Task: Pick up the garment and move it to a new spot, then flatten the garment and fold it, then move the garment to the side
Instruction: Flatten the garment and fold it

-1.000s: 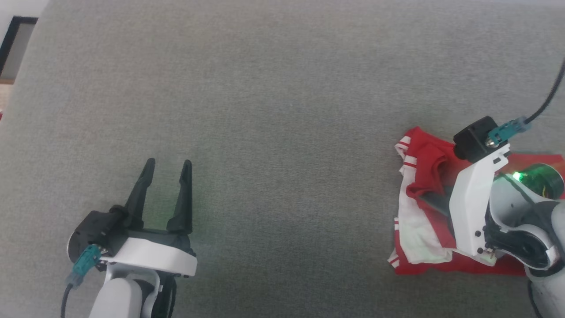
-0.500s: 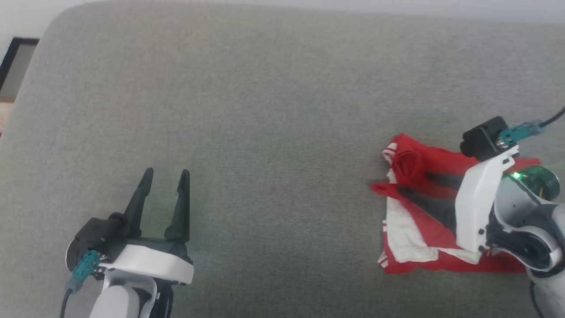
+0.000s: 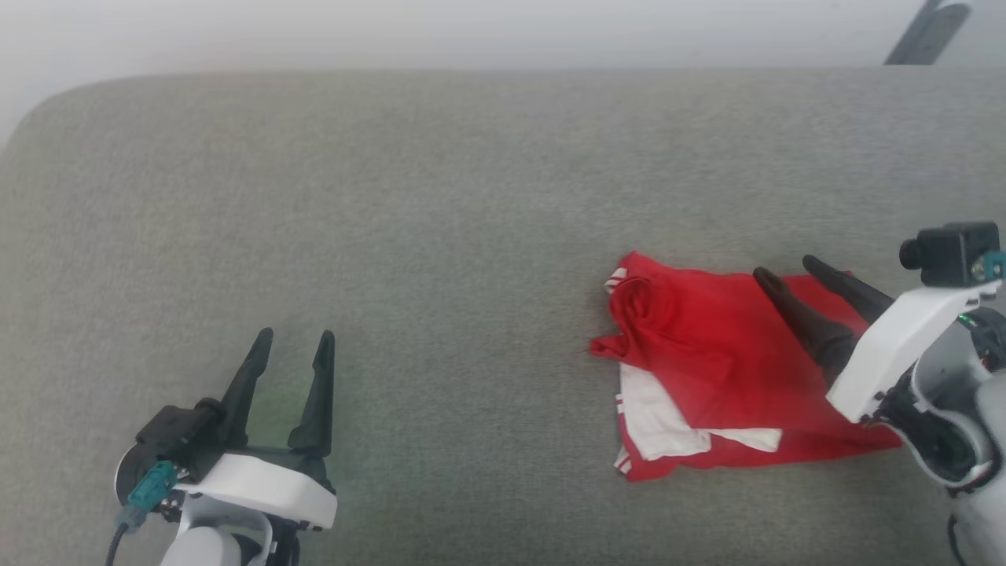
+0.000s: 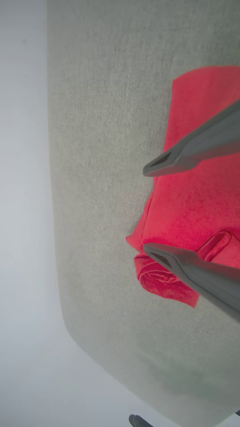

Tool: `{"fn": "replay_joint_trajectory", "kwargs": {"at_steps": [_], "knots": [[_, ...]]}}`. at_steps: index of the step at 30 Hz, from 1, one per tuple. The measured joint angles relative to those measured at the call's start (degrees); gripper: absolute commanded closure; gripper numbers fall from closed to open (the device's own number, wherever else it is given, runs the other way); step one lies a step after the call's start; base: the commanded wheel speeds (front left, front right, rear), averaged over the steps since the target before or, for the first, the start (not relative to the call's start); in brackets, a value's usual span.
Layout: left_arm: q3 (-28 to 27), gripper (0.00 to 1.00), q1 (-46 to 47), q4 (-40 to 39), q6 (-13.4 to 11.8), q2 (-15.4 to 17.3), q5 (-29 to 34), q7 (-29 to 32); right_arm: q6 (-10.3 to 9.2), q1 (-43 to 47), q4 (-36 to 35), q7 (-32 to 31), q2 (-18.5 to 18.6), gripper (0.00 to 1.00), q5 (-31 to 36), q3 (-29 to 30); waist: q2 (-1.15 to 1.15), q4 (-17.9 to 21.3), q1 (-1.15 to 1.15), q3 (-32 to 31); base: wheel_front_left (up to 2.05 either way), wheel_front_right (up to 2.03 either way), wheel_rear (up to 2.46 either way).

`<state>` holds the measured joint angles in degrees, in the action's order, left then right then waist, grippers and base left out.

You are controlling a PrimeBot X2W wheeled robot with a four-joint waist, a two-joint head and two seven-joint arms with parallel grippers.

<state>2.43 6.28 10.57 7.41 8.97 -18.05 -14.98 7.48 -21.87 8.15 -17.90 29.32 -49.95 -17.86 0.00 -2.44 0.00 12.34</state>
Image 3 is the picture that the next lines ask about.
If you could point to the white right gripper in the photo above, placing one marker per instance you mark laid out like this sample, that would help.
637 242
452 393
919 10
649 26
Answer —
888 354

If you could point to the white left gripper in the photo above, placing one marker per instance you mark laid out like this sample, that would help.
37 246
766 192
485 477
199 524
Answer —
259 483

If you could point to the red and white jersey shirt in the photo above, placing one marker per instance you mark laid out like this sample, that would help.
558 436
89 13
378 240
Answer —
707 369

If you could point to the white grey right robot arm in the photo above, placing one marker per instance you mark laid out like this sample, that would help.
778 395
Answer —
959 409

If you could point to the grey fabric sofa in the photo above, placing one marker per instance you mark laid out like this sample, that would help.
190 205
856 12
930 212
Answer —
471 259

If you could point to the dark grey slanted bar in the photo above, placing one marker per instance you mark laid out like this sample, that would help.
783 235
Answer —
927 31

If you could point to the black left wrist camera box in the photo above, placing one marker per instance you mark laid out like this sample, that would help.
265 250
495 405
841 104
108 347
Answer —
177 436

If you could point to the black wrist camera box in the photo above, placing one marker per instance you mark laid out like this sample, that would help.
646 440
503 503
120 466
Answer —
177 436
951 253

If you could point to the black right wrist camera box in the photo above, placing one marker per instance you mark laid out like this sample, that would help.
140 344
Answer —
951 253

